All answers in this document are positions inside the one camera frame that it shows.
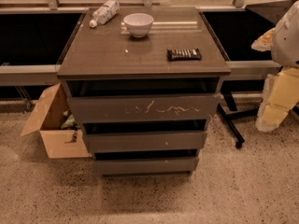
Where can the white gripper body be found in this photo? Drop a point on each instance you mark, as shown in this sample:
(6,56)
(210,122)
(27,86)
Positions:
(287,42)

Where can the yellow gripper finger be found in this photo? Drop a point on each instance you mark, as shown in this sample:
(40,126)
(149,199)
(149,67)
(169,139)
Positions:
(264,42)
(280,96)

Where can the grey bottom drawer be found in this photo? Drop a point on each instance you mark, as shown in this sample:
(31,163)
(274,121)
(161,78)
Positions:
(146,166)

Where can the grey drawer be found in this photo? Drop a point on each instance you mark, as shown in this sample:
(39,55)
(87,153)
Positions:
(143,108)
(125,142)
(146,166)

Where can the grey top drawer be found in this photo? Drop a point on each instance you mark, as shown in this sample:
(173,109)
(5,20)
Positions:
(143,108)

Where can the grey drawer cabinet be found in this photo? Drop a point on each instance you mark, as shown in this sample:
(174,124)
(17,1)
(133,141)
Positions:
(108,61)

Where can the grey middle drawer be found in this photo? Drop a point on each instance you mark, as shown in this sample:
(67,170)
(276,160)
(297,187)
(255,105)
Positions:
(125,142)

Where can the open cardboard box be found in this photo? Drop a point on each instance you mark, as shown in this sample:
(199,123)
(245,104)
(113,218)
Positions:
(47,118)

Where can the black rolling stand table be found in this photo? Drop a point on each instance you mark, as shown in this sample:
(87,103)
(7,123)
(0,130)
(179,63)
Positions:
(273,12)

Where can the dark chocolate bar wrapper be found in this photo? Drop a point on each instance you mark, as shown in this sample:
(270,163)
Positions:
(183,54)

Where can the white ceramic bowl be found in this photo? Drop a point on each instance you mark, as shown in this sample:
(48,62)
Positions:
(138,24)

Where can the clear plastic water bottle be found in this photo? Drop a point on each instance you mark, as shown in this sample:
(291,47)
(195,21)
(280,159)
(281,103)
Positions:
(105,13)

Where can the green item in box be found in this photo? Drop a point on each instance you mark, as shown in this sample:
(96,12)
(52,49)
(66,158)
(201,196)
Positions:
(69,123)

